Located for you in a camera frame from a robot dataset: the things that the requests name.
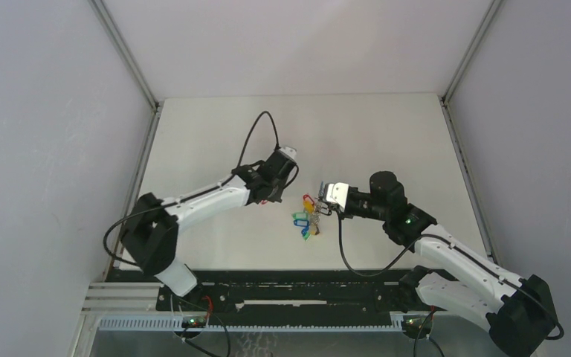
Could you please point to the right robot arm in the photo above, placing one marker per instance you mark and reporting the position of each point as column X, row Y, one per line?
column 518, row 313

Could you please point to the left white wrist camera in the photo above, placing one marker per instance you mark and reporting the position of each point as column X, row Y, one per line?
column 290, row 152

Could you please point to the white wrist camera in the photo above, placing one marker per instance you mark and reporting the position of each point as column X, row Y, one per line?
column 335, row 194
column 290, row 152

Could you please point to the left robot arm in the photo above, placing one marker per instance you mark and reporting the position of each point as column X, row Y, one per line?
column 150, row 233

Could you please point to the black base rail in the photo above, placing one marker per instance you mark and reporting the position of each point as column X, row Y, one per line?
column 293, row 297

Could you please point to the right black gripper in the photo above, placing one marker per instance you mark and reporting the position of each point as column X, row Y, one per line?
column 344, row 214

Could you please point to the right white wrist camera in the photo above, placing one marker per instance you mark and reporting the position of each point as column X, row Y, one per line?
column 335, row 194

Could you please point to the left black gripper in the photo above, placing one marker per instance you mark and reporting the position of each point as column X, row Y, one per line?
column 276, row 196

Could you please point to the metal key organizer ring plate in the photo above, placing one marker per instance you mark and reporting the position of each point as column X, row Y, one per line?
column 308, row 219

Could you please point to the white cable duct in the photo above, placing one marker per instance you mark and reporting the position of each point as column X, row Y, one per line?
column 142, row 323

